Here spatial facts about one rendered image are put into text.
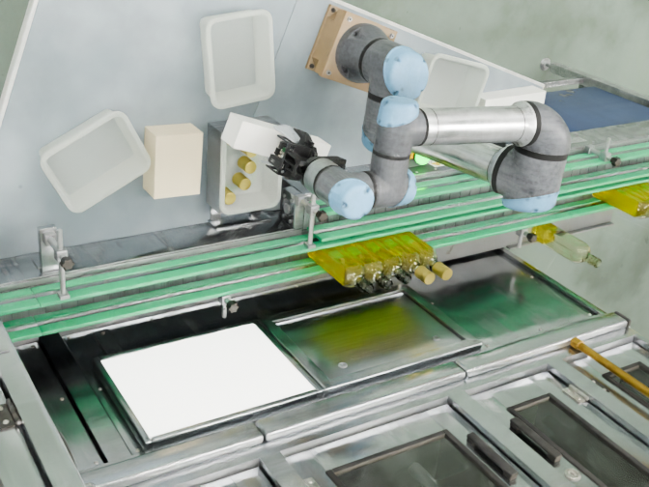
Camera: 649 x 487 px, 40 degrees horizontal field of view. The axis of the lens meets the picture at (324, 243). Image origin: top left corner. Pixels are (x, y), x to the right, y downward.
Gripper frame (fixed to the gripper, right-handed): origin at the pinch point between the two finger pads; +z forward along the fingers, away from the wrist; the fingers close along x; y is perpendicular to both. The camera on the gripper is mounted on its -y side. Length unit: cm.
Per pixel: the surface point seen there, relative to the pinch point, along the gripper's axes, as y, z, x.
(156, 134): 14.7, 27.6, 11.1
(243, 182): -12.7, 27.7, 17.7
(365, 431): -26, -35, 51
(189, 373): 3, -4, 57
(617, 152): -136, 18, -22
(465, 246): -92, 21, 20
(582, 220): -140, 22, 3
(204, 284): -6.4, 18.2, 43.4
